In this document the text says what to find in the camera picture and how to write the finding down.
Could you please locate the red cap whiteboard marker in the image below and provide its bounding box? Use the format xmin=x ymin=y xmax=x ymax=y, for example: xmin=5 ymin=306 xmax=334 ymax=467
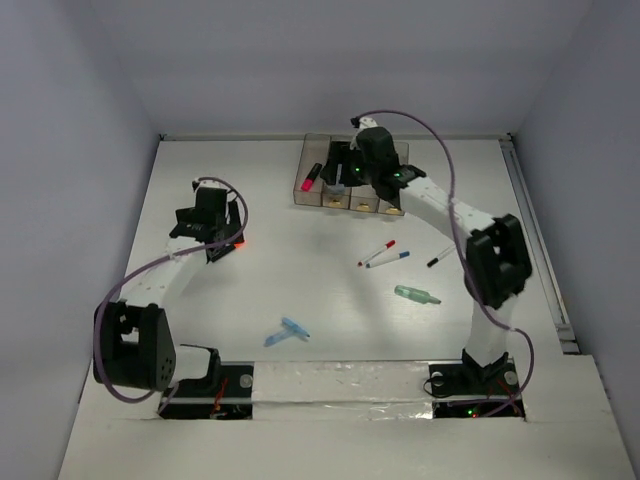
xmin=357 ymin=240 xmax=396 ymax=267

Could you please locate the blue transparent utility knife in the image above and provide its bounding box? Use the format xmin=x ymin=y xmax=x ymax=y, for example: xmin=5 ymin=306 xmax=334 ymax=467
xmin=282 ymin=317 xmax=310 ymax=339

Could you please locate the clear four-compartment organizer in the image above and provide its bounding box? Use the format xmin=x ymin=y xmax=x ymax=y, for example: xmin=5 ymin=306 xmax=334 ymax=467
xmin=293 ymin=133 xmax=404 ymax=216

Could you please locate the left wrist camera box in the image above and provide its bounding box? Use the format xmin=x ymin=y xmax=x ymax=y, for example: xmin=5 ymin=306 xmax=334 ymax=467
xmin=192 ymin=179 xmax=227 ymax=192

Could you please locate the clear paperclip jar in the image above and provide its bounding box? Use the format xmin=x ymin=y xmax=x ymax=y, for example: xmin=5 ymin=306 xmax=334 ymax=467
xmin=326 ymin=184 xmax=346 ymax=195

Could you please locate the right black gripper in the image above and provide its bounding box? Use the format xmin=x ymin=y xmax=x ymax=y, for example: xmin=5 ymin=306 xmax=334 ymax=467
xmin=320 ymin=139 xmax=378 ymax=186

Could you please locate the blue cap whiteboard marker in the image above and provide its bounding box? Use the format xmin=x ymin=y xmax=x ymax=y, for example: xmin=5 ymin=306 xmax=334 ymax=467
xmin=365 ymin=251 xmax=410 ymax=269

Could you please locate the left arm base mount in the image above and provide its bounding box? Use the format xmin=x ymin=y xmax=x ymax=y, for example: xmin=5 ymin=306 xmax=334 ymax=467
xmin=159 ymin=363 xmax=254 ymax=421

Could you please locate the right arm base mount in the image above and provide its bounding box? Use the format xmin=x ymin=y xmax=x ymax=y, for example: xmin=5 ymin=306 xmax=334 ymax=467
xmin=422 ymin=363 xmax=526 ymax=419

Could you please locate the pink black highlighter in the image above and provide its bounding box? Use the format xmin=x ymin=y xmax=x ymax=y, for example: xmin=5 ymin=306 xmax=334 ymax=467
xmin=301 ymin=163 xmax=323 ymax=192

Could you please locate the black cap whiteboard marker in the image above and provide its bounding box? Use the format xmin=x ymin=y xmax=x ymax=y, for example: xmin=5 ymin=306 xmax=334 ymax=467
xmin=426 ymin=244 xmax=456 ymax=268

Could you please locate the light blue utility knife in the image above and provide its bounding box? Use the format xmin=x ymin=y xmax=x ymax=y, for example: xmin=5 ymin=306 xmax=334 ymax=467
xmin=264 ymin=330 xmax=293 ymax=347

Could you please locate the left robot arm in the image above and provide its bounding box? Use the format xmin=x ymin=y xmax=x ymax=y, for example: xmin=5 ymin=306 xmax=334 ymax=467
xmin=93 ymin=177 xmax=248 ymax=399

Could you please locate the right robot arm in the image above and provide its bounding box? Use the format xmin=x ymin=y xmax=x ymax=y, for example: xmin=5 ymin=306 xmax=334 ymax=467
xmin=321 ymin=124 xmax=532 ymax=392

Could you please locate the aluminium rail right edge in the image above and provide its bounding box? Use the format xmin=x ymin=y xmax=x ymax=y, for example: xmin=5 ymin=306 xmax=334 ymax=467
xmin=499 ymin=139 xmax=582 ymax=355

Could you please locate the green transparent utility knife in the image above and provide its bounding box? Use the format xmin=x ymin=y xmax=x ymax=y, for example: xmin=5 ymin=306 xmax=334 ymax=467
xmin=394 ymin=285 xmax=441 ymax=305

